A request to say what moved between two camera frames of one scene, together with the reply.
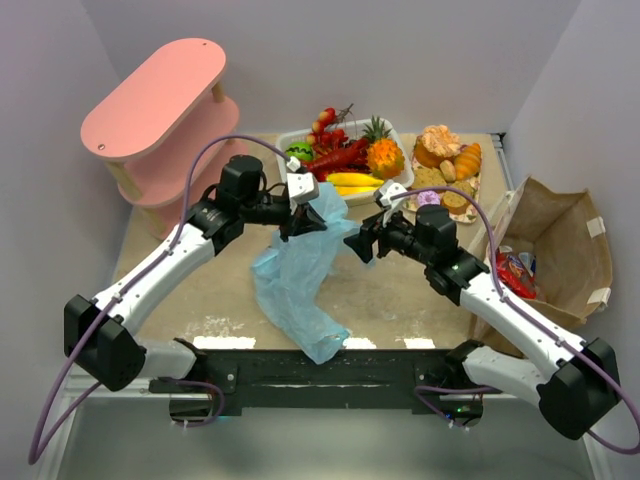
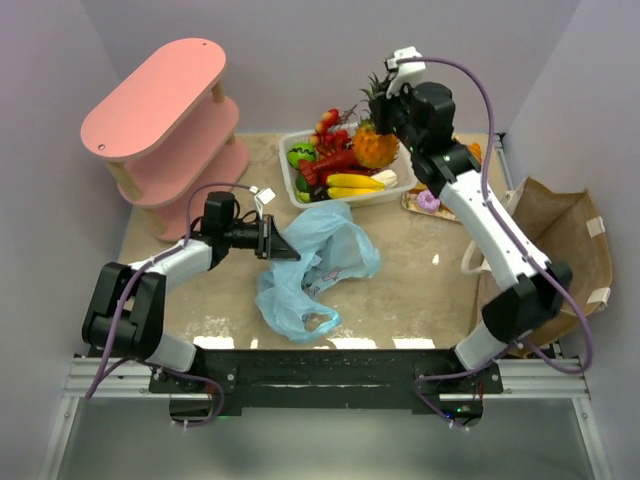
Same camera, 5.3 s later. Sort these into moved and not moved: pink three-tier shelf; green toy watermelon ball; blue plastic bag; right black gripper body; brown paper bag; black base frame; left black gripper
Moved: brown paper bag; left black gripper; blue plastic bag; right black gripper body
Not moved: black base frame; pink three-tier shelf; green toy watermelon ball
